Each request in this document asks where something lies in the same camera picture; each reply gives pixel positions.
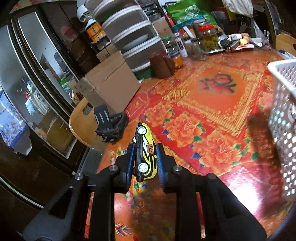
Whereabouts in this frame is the yellow black toy car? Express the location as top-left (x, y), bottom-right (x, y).
top-left (132, 122), bottom-right (158, 183)

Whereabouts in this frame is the white perforated plastic basket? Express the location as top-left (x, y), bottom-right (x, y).
top-left (268, 59), bottom-right (295, 201)

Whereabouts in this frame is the black phone stand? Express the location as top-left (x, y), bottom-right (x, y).
top-left (93, 104), bottom-right (129, 143)

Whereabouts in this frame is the wooden chair left side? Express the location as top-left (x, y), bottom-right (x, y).
top-left (69, 97), bottom-right (107, 153)

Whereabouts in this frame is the wooden chair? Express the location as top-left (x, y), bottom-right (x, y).
top-left (69, 97), bottom-right (107, 153)
top-left (275, 34), bottom-right (296, 56)

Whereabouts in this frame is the red floral tablecloth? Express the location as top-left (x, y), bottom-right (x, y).
top-left (97, 50), bottom-right (292, 235)

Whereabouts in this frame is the red envelope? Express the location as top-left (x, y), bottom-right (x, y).
top-left (125, 92), bottom-right (149, 122)

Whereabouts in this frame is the brown cardboard box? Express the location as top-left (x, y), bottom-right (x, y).
top-left (75, 51), bottom-right (140, 114)

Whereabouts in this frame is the brown ceramic mug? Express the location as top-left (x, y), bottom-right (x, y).
top-left (148, 50), bottom-right (176, 79)

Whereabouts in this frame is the small orange sauce jar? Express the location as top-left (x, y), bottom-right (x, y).
top-left (170, 50), bottom-right (184, 69)

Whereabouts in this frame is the glass jar with pickles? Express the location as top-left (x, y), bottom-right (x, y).
top-left (198, 24), bottom-right (220, 52)

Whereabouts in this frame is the glass display cabinet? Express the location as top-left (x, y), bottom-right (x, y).
top-left (1, 6), bottom-right (85, 165)

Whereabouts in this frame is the white plastic drawer tower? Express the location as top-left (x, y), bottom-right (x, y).
top-left (85, 0), bottom-right (166, 72)

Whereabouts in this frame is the green shopping bag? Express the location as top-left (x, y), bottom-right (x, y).
top-left (165, 1), bottom-right (217, 32)

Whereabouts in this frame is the wooden chair right side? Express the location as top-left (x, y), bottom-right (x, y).
top-left (275, 34), bottom-right (296, 56)

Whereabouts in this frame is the beige canvas tote bag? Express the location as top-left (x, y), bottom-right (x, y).
top-left (222, 0), bottom-right (253, 18)

